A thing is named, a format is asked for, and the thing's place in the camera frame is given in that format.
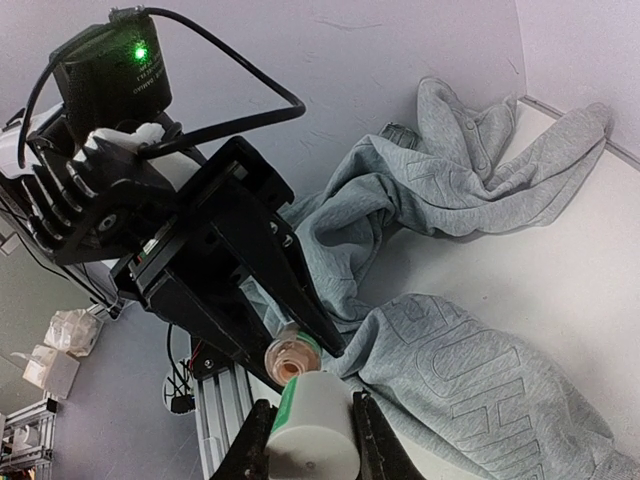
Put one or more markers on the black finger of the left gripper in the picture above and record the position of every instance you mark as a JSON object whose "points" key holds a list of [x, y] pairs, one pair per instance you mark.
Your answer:
{"points": [[219, 314], [269, 250]]}

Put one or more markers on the grey hoodie sweatshirt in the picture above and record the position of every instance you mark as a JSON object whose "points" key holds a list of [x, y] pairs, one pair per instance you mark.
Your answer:
{"points": [[478, 397]]}

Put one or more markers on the white nail polish cap brush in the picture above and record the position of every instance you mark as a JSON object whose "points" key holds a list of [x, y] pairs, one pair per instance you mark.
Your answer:
{"points": [[313, 434]]}

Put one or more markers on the aluminium table frame rail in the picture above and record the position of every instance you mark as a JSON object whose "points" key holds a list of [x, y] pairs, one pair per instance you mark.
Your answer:
{"points": [[224, 394]]}

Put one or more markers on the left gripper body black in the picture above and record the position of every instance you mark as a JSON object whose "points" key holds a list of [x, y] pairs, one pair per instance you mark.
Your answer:
{"points": [[112, 76]]}

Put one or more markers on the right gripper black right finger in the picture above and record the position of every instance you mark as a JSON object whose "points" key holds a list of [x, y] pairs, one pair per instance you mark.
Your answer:
{"points": [[382, 456]]}

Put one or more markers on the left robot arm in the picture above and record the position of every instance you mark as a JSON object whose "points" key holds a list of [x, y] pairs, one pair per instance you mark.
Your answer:
{"points": [[45, 99]]}

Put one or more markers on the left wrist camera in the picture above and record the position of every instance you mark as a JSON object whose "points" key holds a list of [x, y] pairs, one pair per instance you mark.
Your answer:
{"points": [[105, 201]]}

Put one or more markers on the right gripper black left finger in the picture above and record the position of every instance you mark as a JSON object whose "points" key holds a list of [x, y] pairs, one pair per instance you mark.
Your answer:
{"points": [[246, 459]]}

